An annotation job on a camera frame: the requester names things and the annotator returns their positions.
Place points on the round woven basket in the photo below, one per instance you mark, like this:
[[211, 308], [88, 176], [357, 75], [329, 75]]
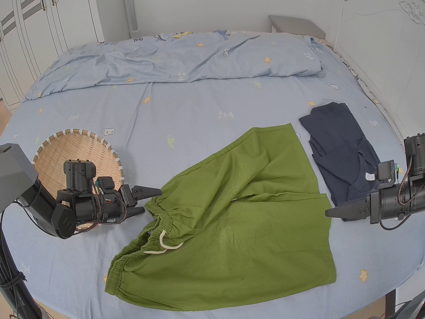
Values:
[[66, 148]]

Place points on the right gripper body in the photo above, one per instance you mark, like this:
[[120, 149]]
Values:
[[388, 204]]

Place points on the pale blue quilt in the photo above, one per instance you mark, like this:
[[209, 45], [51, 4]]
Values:
[[149, 61]]

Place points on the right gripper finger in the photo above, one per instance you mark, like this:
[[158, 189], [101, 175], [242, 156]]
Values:
[[358, 211]]

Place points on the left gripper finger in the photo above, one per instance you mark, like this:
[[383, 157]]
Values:
[[144, 192], [134, 212]]

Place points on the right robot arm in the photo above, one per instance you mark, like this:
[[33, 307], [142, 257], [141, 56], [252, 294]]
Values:
[[416, 151]]

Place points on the grey bedside table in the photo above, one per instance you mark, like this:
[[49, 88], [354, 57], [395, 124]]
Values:
[[292, 25]]

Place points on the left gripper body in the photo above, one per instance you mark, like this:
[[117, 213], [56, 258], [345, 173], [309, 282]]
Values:
[[114, 209]]

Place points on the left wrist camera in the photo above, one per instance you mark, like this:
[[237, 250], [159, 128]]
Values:
[[106, 184]]

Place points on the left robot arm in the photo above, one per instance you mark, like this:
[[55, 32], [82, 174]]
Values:
[[20, 174]]

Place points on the bed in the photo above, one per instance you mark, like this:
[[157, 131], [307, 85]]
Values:
[[199, 111]]

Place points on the dark blue T-shirt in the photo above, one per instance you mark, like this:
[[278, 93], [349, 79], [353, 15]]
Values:
[[335, 145]]

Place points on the green shorts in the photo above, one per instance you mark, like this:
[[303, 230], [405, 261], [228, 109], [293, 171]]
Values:
[[249, 211]]

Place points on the white wardrobe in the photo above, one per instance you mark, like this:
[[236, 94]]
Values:
[[49, 18]]

